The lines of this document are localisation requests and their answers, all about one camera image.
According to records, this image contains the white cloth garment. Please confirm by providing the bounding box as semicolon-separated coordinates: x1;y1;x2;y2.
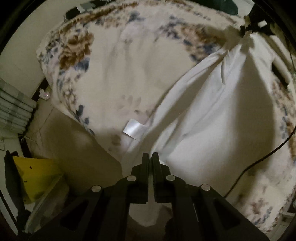
121;33;275;195

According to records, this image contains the yellow box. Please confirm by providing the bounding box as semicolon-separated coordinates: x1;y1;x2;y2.
13;157;63;204

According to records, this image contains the grey-green plaid curtain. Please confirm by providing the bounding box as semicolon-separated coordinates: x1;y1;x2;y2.
0;78;37;134

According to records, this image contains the floral bed sheet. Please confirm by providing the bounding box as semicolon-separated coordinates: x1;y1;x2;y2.
37;1;295;233

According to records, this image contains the dark green folded blanket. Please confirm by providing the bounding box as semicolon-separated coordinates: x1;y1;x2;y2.
208;0;238;15

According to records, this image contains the black cable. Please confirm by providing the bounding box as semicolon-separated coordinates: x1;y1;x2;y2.
223;126;296;198

